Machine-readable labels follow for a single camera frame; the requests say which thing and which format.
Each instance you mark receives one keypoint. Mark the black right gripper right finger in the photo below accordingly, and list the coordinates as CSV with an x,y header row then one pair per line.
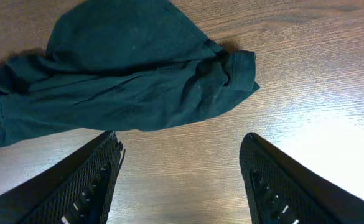
x,y
282,191

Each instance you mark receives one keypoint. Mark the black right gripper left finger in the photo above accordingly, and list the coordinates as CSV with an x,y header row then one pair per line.
x,y
78,189

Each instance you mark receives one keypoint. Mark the dark green shirt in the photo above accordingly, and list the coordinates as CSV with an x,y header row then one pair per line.
x,y
119,66

